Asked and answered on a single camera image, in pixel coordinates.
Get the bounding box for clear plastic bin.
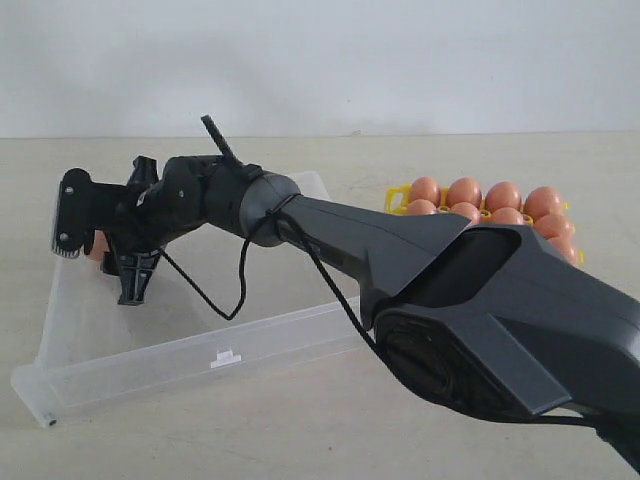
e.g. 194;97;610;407
9;169;381;429

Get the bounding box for yellow plastic egg tray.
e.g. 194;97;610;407
384;183;584;266

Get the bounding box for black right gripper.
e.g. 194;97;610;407
101;155;210;305

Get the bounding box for brown egg bin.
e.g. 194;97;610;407
87;230;110;262
548;236;580;266
490;207;525;225

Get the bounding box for brown egg bin corner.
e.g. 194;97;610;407
533;213;575;239

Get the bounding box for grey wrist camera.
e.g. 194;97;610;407
51;168;130;259

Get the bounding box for brown egg packed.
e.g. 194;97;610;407
485;181;522;212
446;177;482;207
450;202;481;225
523;186;564;221
409;176;441;206
406;199;439;215

